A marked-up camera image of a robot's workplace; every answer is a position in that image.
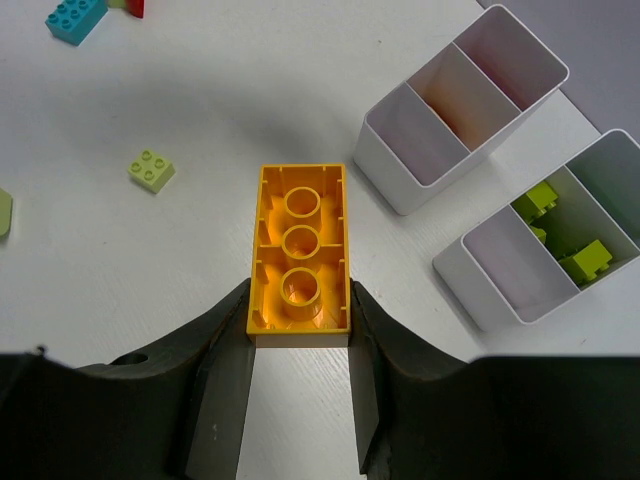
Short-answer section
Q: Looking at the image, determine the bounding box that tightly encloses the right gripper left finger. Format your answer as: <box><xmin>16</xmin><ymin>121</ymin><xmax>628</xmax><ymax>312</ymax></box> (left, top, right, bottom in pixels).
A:
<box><xmin>1</xmin><ymin>282</ymin><xmax>255</xmax><ymax>479</ymax></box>

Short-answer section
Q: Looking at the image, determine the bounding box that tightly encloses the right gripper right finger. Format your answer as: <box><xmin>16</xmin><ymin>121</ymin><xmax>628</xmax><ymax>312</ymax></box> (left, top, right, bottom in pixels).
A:
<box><xmin>348</xmin><ymin>282</ymin><xmax>639</xmax><ymax>479</ymax></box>

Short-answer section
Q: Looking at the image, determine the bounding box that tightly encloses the yellow small lego brick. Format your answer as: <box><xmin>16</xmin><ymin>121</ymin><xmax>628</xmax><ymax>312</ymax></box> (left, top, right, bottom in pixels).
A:
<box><xmin>246</xmin><ymin>164</ymin><xmax>351</xmax><ymax>348</ymax></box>

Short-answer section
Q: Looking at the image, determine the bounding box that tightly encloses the olive 2x2 lego brick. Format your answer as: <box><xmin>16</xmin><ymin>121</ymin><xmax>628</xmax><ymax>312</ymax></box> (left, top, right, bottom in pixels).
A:
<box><xmin>558</xmin><ymin>240</ymin><xmax>613</xmax><ymax>286</ymax></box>

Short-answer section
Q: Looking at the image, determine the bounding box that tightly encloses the pale green 2x2 lego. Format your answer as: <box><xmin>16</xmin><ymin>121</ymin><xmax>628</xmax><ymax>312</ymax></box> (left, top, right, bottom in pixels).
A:
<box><xmin>128</xmin><ymin>149</ymin><xmax>176</xmax><ymax>194</ymax></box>

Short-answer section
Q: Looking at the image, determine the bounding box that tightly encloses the olive square lego brick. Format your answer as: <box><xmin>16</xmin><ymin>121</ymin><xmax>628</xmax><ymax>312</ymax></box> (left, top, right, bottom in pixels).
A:
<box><xmin>511</xmin><ymin>181</ymin><xmax>559</xmax><ymax>224</ymax></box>

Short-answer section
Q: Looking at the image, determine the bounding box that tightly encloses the lime 2x2 lego brick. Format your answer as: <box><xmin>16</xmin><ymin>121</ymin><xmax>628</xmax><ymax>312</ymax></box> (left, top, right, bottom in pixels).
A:
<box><xmin>0</xmin><ymin>189</ymin><xmax>13</xmax><ymax>239</ymax></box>

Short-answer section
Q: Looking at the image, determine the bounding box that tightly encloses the right white sorting container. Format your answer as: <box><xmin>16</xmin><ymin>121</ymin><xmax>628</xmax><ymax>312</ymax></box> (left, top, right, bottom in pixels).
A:
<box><xmin>433</xmin><ymin>129</ymin><xmax>639</xmax><ymax>332</ymax></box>

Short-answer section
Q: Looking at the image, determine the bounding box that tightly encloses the white sorting container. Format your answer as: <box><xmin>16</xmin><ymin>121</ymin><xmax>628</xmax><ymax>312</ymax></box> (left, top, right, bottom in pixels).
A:
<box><xmin>433</xmin><ymin>129</ymin><xmax>639</xmax><ymax>332</ymax></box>
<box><xmin>354</xmin><ymin>4</ymin><xmax>570</xmax><ymax>215</ymax></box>

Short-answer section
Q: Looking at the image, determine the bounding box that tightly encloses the left white sorting container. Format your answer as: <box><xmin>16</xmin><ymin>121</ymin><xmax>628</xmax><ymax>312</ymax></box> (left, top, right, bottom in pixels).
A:
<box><xmin>354</xmin><ymin>4</ymin><xmax>570</xmax><ymax>215</ymax></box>

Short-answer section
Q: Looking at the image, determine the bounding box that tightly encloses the cyan 2x3 lego plate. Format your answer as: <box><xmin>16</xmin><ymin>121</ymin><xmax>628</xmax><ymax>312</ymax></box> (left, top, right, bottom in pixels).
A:
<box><xmin>45</xmin><ymin>0</ymin><xmax>108</xmax><ymax>46</ymax></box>

